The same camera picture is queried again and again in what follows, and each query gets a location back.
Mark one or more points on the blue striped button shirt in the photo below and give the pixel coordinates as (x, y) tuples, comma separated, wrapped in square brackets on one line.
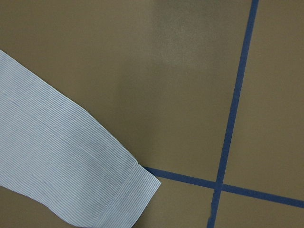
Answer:
[(55, 152)]

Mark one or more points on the brown paper table mat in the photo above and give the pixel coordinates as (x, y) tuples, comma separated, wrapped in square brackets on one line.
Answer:
[(207, 94)]

